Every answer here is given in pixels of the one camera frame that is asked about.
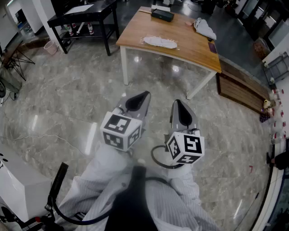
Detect black desk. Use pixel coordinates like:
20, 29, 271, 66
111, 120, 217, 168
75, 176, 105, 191
47, 0, 120, 56

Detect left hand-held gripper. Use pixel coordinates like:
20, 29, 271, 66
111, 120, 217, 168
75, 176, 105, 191
100, 91, 151, 152

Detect thick black hose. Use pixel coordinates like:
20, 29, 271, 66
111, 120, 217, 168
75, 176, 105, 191
45, 196, 113, 226

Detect white slippers pair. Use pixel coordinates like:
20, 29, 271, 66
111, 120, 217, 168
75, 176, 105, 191
144, 37, 178, 49

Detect person's black shirt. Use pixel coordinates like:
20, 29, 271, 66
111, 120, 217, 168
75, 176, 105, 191
106, 166, 158, 231

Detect small toy figures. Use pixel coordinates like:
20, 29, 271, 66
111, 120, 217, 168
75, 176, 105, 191
259, 99, 274, 123

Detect person's right forearm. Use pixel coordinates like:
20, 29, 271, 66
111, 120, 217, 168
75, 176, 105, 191
167, 163, 201, 205

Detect black rectangular box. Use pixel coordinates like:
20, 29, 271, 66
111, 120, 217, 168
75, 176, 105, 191
151, 8, 175, 23

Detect person's white striped coat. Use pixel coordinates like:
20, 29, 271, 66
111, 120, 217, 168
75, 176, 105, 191
54, 141, 219, 231

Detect pink waste bin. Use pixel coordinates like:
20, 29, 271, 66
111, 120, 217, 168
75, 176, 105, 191
43, 40, 59, 55

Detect wooden table with white legs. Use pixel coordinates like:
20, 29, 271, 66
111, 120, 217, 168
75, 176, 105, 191
116, 6, 222, 100

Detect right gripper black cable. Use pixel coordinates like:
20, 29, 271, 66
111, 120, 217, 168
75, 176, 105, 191
150, 145, 184, 169

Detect row of clear bottles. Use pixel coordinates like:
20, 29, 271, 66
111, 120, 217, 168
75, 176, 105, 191
270, 88, 288, 145

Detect black wire frame stand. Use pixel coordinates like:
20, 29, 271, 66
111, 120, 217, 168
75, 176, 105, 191
0, 40, 36, 81

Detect white paper sheet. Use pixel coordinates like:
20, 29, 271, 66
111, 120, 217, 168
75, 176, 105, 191
64, 4, 94, 15

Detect black strap handle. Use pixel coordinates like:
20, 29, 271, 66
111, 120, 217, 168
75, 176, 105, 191
48, 162, 69, 203

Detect person's left forearm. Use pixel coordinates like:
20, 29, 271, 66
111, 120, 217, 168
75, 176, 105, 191
56, 141, 136, 226

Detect white cabinet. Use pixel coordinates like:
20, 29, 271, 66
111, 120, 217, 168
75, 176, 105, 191
0, 144, 52, 223

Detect grey striped cloth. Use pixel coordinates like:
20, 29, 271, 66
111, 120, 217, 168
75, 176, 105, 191
193, 17, 217, 41

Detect wooden slatted bench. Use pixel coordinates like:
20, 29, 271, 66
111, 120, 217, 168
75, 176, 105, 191
216, 59, 270, 113

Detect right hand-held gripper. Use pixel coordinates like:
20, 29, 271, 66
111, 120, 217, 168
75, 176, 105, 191
166, 99, 205, 165

